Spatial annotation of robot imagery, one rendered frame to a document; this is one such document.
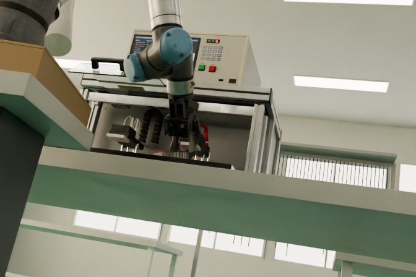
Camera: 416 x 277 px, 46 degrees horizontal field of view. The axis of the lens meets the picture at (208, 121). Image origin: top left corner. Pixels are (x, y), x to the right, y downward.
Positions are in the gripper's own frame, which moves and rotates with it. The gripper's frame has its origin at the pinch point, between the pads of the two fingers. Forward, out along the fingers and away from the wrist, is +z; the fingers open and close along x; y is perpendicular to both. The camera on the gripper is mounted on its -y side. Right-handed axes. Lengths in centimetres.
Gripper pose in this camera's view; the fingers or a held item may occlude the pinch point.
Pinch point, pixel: (185, 153)
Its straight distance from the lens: 148.0
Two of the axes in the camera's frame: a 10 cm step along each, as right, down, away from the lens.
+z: 0.1, 9.2, 3.9
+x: 9.7, 0.9, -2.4
